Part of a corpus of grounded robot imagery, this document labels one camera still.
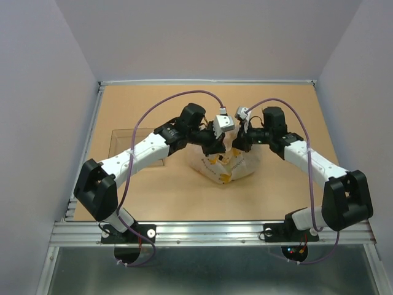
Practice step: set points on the clear plastic box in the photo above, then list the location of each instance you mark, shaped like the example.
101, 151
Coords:
144, 153

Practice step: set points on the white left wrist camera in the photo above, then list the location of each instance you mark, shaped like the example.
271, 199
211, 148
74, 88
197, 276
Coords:
222, 122

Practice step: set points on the aluminium table edge rail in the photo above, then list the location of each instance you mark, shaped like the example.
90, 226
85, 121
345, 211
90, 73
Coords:
71, 204

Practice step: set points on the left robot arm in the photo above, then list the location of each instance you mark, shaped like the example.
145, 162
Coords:
97, 183

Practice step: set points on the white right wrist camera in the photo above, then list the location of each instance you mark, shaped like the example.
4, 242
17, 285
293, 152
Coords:
242, 114

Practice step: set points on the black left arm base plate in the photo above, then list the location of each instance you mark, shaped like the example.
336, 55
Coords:
109, 235

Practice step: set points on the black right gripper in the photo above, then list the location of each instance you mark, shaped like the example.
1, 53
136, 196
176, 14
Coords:
242, 141

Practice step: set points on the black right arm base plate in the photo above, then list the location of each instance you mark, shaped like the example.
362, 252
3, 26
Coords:
279, 232

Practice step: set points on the aluminium front frame rail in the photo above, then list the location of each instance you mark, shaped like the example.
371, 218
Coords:
236, 233

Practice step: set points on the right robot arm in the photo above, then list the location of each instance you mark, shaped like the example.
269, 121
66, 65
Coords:
346, 197

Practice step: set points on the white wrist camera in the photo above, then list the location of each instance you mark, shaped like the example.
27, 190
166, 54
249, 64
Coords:
222, 122
242, 114

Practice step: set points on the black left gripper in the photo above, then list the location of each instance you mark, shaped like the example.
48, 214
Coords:
215, 145

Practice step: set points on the white banana print plastic bag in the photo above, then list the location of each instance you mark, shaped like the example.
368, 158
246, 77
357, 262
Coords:
223, 168

